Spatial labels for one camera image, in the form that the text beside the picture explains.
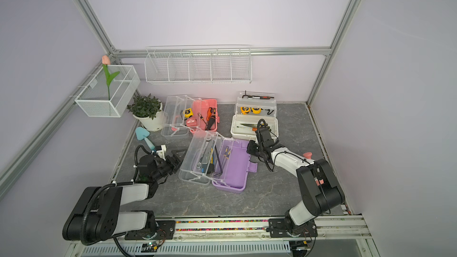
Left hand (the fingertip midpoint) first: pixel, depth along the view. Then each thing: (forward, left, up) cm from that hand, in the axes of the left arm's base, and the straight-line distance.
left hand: (187, 156), depth 87 cm
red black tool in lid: (+36, -38, +3) cm, 52 cm away
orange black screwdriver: (+30, -10, -7) cm, 32 cm away
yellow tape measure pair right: (+27, -39, 0) cm, 47 cm away
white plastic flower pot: (+25, +24, -5) cm, 35 cm away
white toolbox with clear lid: (+29, -35, +1) cm, 46 cm away
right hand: (+5, -31, -3) cm, 31 cm away
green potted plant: (+26, +23, +10) cm, 36 cm away
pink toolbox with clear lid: (+21, +9, 0) cm, 23 cm away
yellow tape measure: (+28, +2, 0) cm, 29 cm away
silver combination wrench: (-6, -7, +3) cm, 10 cm away
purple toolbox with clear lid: (-3, -13, 0) cm, 13 cm away
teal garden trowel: (+22, +31, -9) cm, 39 cm away
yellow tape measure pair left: (+28, -32, 0) cm, 42 cm away
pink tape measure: (+21, -1, 0) cm, 21 cm away
